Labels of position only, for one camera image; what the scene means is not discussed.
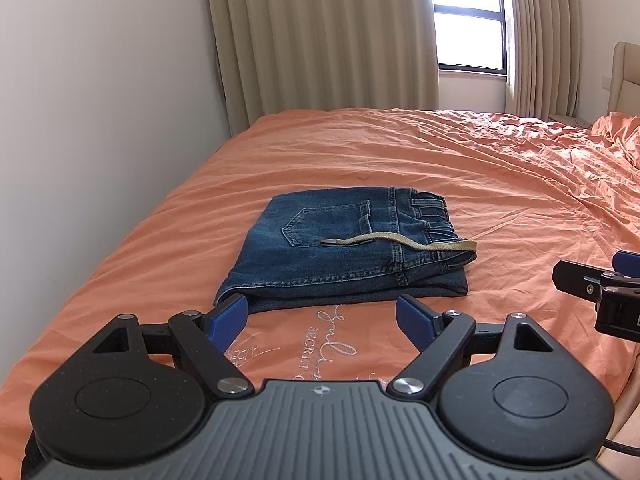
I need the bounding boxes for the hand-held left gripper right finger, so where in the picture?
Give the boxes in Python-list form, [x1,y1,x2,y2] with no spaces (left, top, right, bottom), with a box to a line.
[389,294,557,404]

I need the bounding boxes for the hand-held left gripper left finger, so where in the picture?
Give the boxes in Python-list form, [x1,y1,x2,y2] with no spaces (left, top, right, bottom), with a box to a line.
[87,294,254,399]

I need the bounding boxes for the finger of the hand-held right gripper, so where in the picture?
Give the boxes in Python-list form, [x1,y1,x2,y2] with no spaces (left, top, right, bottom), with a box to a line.
[552,259,607,305]
[612,250,640,278]

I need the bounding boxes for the blue denim pants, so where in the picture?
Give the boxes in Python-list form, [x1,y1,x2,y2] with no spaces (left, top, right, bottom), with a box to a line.
[214,186,478,315]

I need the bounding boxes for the orange bed sheet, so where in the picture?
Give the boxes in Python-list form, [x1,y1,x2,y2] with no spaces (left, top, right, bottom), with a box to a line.
[0,107,640,466]

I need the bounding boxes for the beige nightstand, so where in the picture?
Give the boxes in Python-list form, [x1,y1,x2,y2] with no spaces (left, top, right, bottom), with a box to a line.
[546,111,595,129]

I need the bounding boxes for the beige padded headboard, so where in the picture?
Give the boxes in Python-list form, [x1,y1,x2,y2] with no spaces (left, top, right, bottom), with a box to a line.
[606,40,640,117]

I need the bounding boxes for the narrow beige curtain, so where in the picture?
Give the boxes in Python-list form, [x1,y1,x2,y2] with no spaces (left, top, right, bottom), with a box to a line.
[501,0,585,120]

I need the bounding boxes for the window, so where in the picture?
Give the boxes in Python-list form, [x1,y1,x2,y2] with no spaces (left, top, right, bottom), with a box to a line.
[431,0,510,75]

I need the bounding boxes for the wide beige curtain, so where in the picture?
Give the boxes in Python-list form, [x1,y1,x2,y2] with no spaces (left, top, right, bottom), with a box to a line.
[199,0,442,135]

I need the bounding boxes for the black cable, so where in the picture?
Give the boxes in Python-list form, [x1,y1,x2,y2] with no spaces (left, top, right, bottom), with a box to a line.
[601,436,640,455]

